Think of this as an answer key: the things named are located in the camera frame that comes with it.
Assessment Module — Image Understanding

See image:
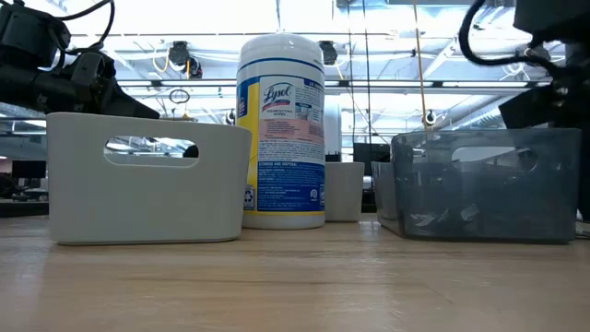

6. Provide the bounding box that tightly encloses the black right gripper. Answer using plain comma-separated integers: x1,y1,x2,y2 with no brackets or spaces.
550,41,590,222

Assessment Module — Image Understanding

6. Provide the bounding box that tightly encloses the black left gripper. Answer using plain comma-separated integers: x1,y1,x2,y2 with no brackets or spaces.
42,72,160,120

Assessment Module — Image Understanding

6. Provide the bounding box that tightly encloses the light grey plastic bin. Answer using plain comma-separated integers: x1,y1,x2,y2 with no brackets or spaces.
324,160,366,223
45,112,254,246

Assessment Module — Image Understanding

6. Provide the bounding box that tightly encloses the dark translucent plastic bin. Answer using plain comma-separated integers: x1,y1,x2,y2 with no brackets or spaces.
371,127,584,244

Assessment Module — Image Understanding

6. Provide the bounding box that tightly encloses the black monitor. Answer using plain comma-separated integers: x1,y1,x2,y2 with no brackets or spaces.
11,160,48,180
352,142,392,177

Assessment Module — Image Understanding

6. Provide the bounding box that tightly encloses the Lysol disinfecting wipes canister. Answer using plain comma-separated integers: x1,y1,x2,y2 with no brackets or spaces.
235,32,327,231

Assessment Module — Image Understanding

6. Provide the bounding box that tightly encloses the horizontal metal beam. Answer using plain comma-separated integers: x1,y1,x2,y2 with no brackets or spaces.
114,77,552,89

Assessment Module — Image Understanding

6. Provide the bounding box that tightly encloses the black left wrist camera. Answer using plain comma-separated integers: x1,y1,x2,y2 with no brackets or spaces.
68,52,117,101

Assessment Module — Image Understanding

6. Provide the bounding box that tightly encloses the black cable loop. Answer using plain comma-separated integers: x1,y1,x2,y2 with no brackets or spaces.
168,88,192,106

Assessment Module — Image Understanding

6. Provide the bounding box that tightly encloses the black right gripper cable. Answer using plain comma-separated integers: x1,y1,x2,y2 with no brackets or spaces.
458,0,557,68

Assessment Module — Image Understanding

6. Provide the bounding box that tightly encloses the yellow hanging power cable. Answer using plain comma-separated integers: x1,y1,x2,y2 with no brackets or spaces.
412,0,428,129

